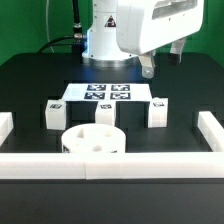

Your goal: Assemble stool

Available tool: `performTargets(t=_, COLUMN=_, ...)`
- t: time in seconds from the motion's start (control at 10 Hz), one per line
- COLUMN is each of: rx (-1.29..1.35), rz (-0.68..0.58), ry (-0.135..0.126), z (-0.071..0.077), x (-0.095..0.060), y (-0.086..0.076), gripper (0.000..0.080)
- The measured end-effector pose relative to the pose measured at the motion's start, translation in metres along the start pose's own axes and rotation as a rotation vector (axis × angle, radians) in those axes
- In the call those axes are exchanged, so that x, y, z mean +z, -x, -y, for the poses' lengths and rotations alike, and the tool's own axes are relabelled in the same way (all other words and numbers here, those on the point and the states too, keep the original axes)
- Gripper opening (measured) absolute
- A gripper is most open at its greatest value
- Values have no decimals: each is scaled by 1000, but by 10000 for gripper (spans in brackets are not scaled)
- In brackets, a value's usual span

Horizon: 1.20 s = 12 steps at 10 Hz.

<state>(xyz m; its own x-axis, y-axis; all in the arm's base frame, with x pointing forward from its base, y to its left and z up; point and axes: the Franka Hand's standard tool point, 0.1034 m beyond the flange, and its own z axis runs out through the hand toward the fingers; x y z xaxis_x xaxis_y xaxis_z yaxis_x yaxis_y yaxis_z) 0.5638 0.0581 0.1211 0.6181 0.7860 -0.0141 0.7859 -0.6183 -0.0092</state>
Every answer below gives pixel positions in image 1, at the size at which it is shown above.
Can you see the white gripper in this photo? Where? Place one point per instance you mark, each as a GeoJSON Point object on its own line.
{"type": "Point", "coordinates": [145, 25]}

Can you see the white round stool seat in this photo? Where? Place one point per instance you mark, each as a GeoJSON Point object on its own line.
{"type": "Point", "coordinates": [93, 138]}

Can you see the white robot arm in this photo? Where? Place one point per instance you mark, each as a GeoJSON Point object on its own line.
{"type": "Point", "coordinates": [102, 48]}

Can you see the white sheet with tags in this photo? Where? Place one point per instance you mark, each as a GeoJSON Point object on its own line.
{"type": "Point", "coordinates": [114, 92]}

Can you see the white front fence bar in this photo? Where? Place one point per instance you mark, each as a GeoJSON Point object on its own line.
{"type": "Point", "coordinates": [111, 165]}

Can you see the white left fence bar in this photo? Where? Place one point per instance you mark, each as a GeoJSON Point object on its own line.
{"type": "Point", "coordinates": [6, 125]}

